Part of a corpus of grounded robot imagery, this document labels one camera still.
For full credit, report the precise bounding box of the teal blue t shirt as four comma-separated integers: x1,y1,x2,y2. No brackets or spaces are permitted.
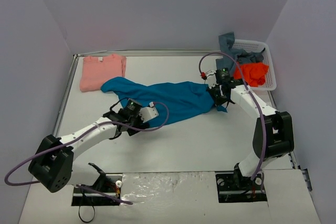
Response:
101,77,215,127

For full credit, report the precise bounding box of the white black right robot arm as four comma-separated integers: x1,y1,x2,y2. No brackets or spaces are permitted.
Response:
202,68,294,189

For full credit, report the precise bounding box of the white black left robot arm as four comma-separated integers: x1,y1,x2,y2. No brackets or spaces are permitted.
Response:
28,99,159,193

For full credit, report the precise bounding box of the grey t shirt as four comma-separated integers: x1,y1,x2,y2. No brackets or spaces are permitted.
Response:
216,31,265,76

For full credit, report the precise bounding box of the orange t shirt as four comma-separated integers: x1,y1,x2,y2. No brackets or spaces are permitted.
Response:
240,62,269,87

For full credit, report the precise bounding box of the white plastic laundry basket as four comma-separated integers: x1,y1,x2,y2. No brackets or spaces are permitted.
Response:
233,39,277,91

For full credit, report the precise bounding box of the folded pink t shirt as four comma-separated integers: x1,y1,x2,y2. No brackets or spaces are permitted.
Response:
79,54,127,92

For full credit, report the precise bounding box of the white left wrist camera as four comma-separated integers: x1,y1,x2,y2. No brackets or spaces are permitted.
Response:
139,102,159,123

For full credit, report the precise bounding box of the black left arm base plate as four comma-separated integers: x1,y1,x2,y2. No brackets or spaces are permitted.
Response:
71,163,122,207

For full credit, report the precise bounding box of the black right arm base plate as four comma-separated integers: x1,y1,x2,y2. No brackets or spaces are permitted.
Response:
215,172,267,204

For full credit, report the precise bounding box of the thin black cable loop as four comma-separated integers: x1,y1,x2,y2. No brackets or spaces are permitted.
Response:
78,204,96,222

